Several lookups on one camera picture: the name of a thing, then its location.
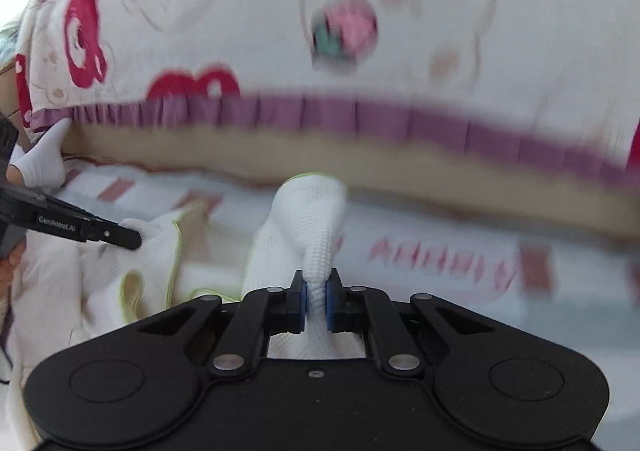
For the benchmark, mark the bear print quilted bedspread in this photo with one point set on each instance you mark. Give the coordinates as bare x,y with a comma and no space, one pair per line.
250,6

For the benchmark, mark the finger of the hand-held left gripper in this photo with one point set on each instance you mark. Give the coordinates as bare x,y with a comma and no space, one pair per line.
112,235

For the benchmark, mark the bear print floor mat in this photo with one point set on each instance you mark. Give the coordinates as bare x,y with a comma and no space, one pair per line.
500,241

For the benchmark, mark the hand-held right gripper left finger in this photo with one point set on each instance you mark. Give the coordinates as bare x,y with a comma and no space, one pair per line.
300,298

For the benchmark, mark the white knit garment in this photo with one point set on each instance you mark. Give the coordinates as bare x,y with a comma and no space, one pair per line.
290,241

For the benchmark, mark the pale fluffy cloth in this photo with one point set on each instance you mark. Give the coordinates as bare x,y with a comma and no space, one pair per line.
40,281

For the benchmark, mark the person's white socked foot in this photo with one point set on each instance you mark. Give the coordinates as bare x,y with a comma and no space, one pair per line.
45,161

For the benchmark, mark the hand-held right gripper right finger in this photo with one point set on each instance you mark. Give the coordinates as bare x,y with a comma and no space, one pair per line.
330,301

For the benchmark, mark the checked pastel towel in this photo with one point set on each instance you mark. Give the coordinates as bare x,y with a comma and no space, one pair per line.
250,151

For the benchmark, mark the person's left hand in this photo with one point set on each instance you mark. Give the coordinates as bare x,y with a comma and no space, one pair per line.
10,263

